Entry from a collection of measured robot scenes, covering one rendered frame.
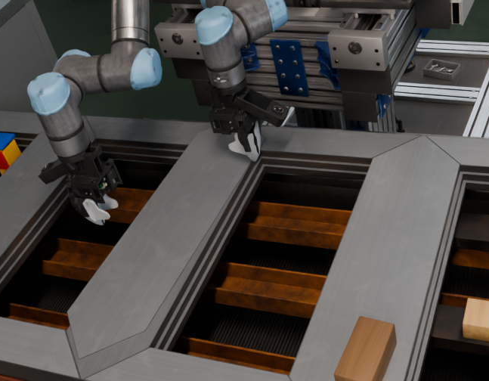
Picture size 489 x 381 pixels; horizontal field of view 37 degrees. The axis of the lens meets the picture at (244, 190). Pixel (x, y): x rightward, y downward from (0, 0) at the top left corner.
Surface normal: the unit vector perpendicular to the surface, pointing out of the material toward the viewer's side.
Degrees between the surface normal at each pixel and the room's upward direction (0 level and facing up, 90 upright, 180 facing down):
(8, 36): 90
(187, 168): 0
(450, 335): 0
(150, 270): 0
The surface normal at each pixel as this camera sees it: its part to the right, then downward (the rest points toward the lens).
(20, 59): 0.91, 0.09
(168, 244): -0.21, -0.75
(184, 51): -0.42, 0.65
